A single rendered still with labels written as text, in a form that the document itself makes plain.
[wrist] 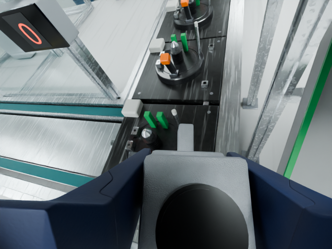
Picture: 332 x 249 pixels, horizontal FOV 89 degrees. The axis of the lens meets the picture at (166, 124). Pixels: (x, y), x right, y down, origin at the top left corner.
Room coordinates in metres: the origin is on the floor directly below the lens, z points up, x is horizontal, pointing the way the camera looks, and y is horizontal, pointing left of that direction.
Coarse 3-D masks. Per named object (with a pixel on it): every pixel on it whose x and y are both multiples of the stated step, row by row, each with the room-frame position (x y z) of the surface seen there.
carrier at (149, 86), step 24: (168, 48) 0.49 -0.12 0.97; (192, 48) 0.41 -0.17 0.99; (216, 48) 0.38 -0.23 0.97; (144, 72) 0.44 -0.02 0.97; (168, 72) 0.36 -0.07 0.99; (192, 72) 0.32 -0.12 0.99; (216, 72) 0.30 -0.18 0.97; (144, 96) 0.35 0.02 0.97; (168, 96) 0.30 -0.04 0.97; (192, 96) 0.27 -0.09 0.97; (216, 96) 0.23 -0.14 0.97
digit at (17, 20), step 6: (18, 12) 0.36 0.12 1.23; (6, 18) 0.38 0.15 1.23; (12, 18) 0.37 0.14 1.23; (18, 18) 0.37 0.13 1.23; (24, 18) 0.36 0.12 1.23; (12, 24) 0.38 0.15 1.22; (18, 24) 0.37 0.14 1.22; (24, 24) 0.37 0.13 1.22; (30, 24) 0.36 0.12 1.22; (18, 30) 0.38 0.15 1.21; (24, 30) 0.37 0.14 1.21; (30, 30) 0.37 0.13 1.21; (36, 30) 0.36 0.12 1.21; (24, 36) 0.38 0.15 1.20; (30, 36) 0.37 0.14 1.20; (36, 36) 0.37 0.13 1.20; (42, 36) 0.36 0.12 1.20; (30, 42) 0.38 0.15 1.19; (36, 42) 0.37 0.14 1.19; (42, 42) 0.37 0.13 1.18; (48, 42) 0.36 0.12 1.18; (36, 48) 0.38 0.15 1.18
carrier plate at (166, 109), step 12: (144, 108) 0.31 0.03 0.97; (156, 108) 0.29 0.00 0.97; (168, 108) 0.27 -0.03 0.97; (180, 108) 0.25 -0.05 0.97; (192, 108) 0.23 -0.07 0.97; (204, 108) 0.22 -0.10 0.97; (216, 108) 0.20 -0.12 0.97; (132, 120) 0.29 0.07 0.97; (144, 120) 0.27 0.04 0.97; (180, 120) 0.22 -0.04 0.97; (192, 120) 0.20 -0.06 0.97; (204, 120) 0.19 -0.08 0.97; (216, 120) 0.18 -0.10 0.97; (120, 132) 0.27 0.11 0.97; (204, 132) 0.16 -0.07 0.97; (120, 144) 0.24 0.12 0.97; (204, 144) 0.14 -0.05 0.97; (108, 156) 0.23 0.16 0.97; (120, 156) 0.21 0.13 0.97; (108, 168) 0.20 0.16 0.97
